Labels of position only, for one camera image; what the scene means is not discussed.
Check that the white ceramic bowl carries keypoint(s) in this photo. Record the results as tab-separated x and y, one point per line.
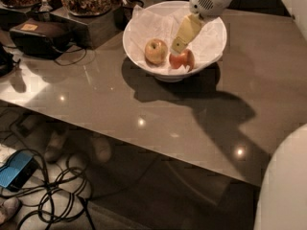
137	53

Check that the metal scoop with cup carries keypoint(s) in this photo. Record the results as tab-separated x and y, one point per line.
42	11

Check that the black cup with scoop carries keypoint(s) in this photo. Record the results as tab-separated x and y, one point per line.
123	11

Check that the red apple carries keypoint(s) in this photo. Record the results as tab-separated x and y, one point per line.
185	59

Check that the yellow-green apple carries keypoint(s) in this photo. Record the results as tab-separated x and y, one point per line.
156	51

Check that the white paper liner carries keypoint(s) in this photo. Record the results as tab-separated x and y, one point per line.
153	26

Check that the black device with label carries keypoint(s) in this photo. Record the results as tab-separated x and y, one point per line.
41	39

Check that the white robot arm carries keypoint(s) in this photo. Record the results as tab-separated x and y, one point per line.
282	203

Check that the blue foot pedal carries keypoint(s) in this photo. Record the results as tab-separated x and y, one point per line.
16	171

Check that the black object left edge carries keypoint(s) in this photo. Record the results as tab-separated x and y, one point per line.
6	62

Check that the metal stand box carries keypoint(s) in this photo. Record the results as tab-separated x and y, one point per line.
93	31

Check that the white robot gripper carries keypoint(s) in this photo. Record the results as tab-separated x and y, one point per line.
209	2

